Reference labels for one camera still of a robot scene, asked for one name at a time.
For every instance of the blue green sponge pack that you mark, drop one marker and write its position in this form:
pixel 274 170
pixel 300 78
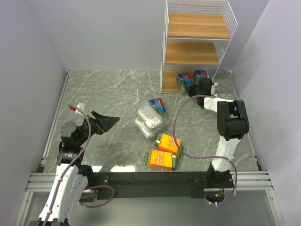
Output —
pixel 158 105
pixel 183 81
pixel 201 77

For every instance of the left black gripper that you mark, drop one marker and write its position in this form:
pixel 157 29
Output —
pixel 99 124

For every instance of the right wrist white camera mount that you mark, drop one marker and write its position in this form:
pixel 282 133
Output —
pixel 213 88

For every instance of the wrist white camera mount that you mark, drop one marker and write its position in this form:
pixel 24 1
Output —
pixel 79 109
pixel 213 88

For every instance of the black base bar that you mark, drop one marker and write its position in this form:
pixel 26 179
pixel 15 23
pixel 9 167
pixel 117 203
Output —
pixel 163 184

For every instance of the white wire wooden shelf rack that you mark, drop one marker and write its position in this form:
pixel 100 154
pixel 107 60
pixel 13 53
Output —
pixel 196 36

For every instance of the orange sponge pack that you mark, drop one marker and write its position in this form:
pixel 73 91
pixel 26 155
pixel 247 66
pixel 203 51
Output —
pixel 156 158
pixel 166 143

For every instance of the blue green sponge pack back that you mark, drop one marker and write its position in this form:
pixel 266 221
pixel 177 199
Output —
pixel 158 105

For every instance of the aluminium frame rail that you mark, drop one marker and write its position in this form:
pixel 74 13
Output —
pixel 39 181

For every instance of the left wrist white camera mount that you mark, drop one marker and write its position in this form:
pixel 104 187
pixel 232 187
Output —
pixel 79 109

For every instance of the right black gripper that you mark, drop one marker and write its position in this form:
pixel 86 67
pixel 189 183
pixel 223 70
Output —
pixel 194 89

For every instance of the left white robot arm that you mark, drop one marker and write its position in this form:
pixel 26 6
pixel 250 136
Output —
pixel 72 177

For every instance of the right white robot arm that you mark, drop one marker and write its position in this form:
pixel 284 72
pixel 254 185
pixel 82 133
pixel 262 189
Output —
pixel 232 125

